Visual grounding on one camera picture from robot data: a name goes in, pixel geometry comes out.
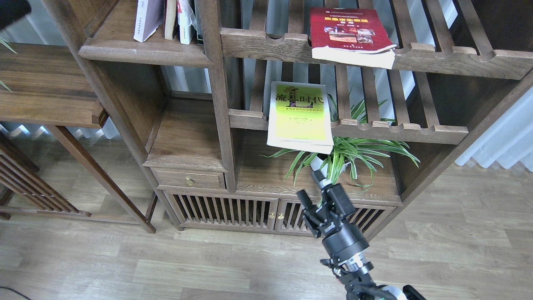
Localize white curtain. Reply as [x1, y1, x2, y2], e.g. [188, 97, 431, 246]
[455, 88, 533, 171]

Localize brass cabinet door knobs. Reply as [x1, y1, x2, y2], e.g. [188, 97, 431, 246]
[268, 212, 285, 220]

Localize red paperback book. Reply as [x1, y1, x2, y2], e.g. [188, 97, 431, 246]
[310, 7, 396, 70]

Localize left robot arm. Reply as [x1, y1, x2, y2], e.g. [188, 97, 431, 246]
[0, 0, 32, 30]

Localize white plastic-wrapped upright book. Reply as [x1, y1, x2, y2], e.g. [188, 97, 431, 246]
[177, 0, 197, 45]

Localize dark wooden bookshelf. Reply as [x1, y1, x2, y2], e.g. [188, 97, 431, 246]
[44, 0, 532, 238]

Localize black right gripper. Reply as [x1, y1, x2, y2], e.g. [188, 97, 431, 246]
[297, 170, 369, 265]

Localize white lilac paperback book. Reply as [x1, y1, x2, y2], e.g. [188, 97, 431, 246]
[133, 0, 166, 42]

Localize dark upright book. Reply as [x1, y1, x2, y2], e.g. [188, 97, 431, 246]
[194, 0, 204, 45]

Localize brass drawer knob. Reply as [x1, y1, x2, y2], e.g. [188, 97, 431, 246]
[185, 176, 194, 186]

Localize yellow-green paperback book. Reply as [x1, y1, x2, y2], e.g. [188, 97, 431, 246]
[267, 81, 334, 155]

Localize wooden side table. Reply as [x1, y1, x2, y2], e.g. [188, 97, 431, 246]
[0, 43, 157, 233]

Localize tan upright book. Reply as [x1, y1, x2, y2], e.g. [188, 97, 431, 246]
[164, 0, 178, 40]

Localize spider plant in white pot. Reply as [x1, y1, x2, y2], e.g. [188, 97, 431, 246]
[262, 90, 421, 205]

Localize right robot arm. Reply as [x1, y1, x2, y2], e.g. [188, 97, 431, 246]
[297, 170, 424, 300]

